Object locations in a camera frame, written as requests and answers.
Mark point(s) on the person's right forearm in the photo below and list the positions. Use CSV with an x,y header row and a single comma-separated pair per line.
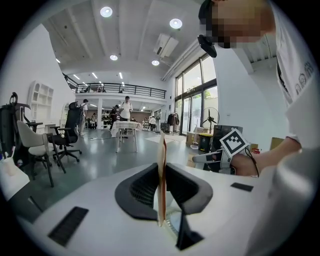
x,y
270,160

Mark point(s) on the white shelf unit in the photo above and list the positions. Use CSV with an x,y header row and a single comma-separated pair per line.
x,y
40,100

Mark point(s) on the clothes rack with garments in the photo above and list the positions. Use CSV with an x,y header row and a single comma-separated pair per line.
x,y
173,120

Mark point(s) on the white table with cloth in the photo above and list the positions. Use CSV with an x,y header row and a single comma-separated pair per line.
x,y
126,125

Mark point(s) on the black-framed glass doors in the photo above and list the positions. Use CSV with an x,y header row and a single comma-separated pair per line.
x,y
195,100

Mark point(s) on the black mesh office chair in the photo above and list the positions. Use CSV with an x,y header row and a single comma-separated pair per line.
x,y
10,125

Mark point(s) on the ceiling air conditioner unit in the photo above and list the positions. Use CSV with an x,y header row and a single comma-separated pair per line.
x,y
166,45

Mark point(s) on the black bin with yellow lid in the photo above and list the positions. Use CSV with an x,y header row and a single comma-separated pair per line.
x,y
205,142

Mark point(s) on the black pedestal fan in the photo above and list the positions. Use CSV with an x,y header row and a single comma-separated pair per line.
x,y
210,120

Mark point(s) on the grey upholstered chair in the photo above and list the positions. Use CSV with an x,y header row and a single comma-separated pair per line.
x,y
32,145

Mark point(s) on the person's head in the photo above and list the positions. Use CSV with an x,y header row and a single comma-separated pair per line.
x,y
240,20

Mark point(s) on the round ceiling light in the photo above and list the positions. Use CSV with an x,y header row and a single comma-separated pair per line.
x,y
106,11
175,23
113,57
155,62

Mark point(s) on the person's white printed t-shirt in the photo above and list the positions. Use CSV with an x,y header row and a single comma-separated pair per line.
x,y
300,75

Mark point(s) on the large black box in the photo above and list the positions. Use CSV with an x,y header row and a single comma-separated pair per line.
x,y
220,132

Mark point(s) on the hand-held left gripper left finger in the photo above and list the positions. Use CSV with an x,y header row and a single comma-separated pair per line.
x,y
100,225

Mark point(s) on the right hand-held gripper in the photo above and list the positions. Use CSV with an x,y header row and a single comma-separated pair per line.
x,y
235,143

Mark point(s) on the black balcony railing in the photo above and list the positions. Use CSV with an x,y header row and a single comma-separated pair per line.
x,y
120,88

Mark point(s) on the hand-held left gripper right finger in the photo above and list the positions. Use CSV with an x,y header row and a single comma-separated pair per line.
x,y
225,212

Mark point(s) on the black head-mounted camera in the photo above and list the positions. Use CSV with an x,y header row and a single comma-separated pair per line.
x,y
207,46

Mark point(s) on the cardboard box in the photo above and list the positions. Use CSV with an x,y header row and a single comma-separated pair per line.
x,y
191,138

